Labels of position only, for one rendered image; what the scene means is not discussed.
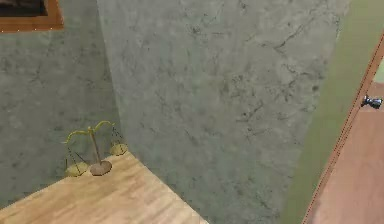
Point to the reddish brown room door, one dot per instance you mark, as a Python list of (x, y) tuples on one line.
[(353, 176)]

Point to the brass balance scale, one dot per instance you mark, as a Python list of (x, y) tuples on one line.
[(96, 156)]

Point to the wooden framed picture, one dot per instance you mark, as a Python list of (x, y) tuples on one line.
[(40, 22)]

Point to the light wooden table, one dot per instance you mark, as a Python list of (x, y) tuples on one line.
[(110, 200)]

